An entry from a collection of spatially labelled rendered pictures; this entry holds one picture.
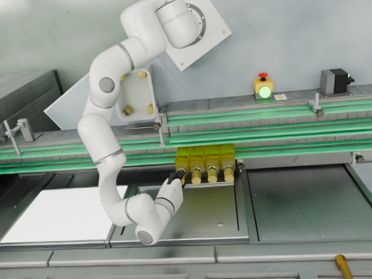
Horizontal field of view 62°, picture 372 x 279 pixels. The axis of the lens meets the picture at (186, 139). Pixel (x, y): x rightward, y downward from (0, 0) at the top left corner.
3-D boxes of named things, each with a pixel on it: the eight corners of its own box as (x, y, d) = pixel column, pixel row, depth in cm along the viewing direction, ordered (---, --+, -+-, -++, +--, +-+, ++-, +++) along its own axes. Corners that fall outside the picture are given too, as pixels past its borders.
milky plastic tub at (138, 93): (124, 114, 145) (119, 122, 138) (113, 67, 135) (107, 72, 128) (160, 111, 143) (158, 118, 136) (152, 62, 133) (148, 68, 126)
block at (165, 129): (163, 127, 140) (160, 134, 134) (159, 107, 136) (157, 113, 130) (171, 126, 140) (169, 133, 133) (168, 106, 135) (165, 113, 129)
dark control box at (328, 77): (319, 88, 133) (325, 94, 126) (320, 69, 129) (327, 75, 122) (339, 86, 132) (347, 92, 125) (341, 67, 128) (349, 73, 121)
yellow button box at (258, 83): (253, 93, 136) (256, 99, 130) (253, 77, 133) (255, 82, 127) (270, 92, 136) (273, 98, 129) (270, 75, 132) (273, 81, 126)
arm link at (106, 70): (115, 51, 96) (73, 72, 92) (120, 35, 83) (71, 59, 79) (139, 89, 98) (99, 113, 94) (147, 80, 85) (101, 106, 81)
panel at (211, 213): (41, 194, 142) (-5, 251, 112) (39, 188, 141) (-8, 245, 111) (241, 182, 131) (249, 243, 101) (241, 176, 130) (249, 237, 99)
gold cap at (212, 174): (207, 176, 114) (207, 184, 110) (207, 168, 113) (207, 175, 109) (217, 176, 114) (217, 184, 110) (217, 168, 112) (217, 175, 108)
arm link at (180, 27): (177, 48, 109) (172, 55, 94) (159, 12, 105) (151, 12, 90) (202, 36, 107) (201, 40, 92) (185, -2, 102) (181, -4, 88)
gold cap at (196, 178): (192, 178, 115) (191, 185, 111) (191, 170, 114) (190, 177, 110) (201, 177, 115) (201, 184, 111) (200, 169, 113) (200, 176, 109)
